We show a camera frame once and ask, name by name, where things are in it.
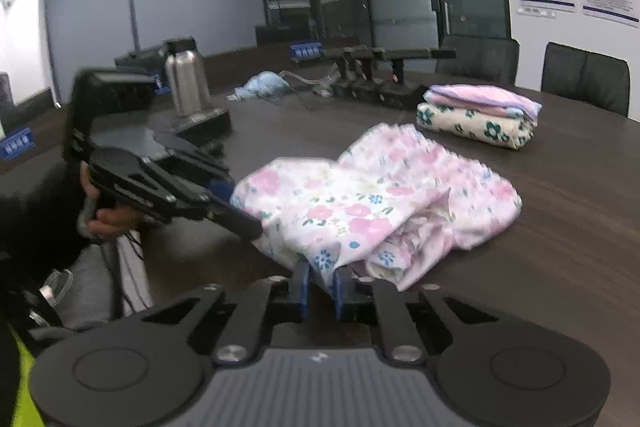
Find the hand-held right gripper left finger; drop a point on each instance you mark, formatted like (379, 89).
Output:
(301, 289)

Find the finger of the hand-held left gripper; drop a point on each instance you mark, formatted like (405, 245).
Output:
(220, 189)
(240, 222)

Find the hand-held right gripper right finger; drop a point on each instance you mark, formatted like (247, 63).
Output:
(340, 294)

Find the pink floral garment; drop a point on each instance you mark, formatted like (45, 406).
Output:
(375, 197)

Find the person's left forearm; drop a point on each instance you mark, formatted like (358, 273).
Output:
(35, 217)

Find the person's left hand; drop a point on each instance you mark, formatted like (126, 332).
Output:
(107, 222)

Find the black desktop device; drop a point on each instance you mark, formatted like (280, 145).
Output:
(140, 59)
(202, 124)

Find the blue name plate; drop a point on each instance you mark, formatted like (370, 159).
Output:
(160, 84)
(306, 52)
(16, 143)

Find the steel water bottle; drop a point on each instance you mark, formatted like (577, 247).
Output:
(187, 82)

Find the crumpled light blue cloth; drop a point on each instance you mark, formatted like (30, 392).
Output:
(262, 87)

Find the person's grey pants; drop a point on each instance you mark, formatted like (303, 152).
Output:
(85, 287)

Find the black conference microphone unit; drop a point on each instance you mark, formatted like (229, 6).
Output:
(344, 82)
(402, 96)
(364, 89)

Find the folded white green-flower cloth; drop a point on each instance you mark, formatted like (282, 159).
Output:
(465, 125)

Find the person's yellow vest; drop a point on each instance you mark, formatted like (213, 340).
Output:
(17, 382)

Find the folded pink purple-trimmed cloth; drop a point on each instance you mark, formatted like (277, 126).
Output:
(480, 99)

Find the black office chair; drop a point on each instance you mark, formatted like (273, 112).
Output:
(477, 59)
(585, 77)

